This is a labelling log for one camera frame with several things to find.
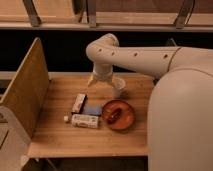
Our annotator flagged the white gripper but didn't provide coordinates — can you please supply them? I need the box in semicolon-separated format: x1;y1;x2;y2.
87;63;122;90

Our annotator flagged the brown white eraser bar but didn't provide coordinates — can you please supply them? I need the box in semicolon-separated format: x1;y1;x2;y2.
72;93;87;113

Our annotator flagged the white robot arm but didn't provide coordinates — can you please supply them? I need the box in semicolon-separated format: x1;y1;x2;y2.
86;34;213;171

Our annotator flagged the clear plastic cup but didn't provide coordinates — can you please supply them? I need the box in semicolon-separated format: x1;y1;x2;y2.
113;78;126;98

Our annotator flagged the blue square sponge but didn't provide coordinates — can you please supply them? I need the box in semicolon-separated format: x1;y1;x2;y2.
83;105;102;116

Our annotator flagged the red sausage on plate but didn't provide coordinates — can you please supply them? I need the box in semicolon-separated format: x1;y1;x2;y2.
107;108;122;124

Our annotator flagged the white plastic bottle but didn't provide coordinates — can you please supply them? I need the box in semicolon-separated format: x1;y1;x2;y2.
63;114;99;129

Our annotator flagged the right dark divider panel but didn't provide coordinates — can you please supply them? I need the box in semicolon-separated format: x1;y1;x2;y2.
166;38;177;46

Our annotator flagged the left wooden divider panel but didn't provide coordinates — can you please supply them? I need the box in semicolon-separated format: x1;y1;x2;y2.
0;38;49;143

